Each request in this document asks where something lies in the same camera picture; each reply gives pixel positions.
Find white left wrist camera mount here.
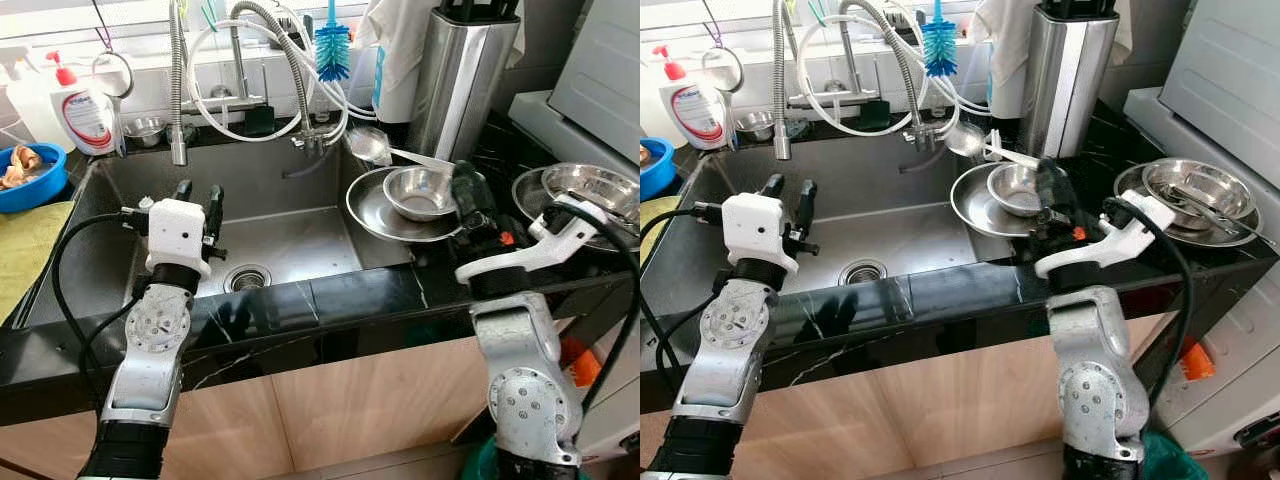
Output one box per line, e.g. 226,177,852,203
145,198,209,281
720,193,801,276

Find steel sink drain strainer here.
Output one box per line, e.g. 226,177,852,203
224,264,273,294
838,258,887,288

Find grey flexible metal hose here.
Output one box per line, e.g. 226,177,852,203
230,0,326,156
838,0,936,151

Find steel spoon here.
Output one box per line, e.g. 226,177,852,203
945,120,1043,169
345,125,459,173

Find white looped hose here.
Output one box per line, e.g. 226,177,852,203
185,15,381,143
795,10,991,138

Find stainless steel knife block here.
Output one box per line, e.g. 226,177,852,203
1018,0,1121,161
407,0,523,166

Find round metal strainer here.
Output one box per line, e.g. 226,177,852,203
702,45,746,96
92,50,135,101

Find brown food scraps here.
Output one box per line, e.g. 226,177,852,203
0,145,43,191

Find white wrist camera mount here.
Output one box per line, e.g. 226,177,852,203
455,205,621,286
720,193,801,276
145,198,209,281
1033,190,1179,281

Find steel utensil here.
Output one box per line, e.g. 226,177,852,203
1165,183,1279,251

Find chrome tap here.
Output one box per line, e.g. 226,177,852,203
800,15,881,121
195,20,271,126

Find blue plastic bowl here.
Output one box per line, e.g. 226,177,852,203
0,142,69,214
640,137,679,204

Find steel bowl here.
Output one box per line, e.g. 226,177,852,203
540,162,641,226
1142,157,1257,223
382,165,463,223
987,162,1046,218

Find metal spring faucet spout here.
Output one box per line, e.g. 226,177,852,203
772,0,798,161
167,0,191,167

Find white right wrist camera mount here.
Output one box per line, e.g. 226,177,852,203
1033,190,1179,281
455,205,621,286

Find stainless steel sink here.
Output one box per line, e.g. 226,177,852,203
18,140,416,329
640,135,1001,321

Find white spray bottle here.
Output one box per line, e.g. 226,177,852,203
0,55,61,146

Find orange object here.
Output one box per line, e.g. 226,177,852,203
1180,340,1216,381
560,338,606,389

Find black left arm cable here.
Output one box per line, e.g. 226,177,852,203
52,205,151,421
640,200,726,391

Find blue bottle brush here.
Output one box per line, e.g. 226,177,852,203
920,0,961,79
313,0,353,84

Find white red pump soap bottle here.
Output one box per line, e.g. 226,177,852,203
45,50,121,158
652,45,729,151

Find grey white washing machine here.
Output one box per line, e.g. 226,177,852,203
508,0,641,173
1125,0,1280,461

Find small steel cup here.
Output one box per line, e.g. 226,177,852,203
735,110,776,141
125,117,169,148

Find light wood sink cabinet door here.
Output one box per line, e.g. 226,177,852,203
270,335,501,471
640,370,906,480
0,372,296,480
880,330,1076,476

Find large steel plate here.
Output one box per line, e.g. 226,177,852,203
512,163,641,253
345,165,471,244
950,162,1046,239
1115,160,1263,251

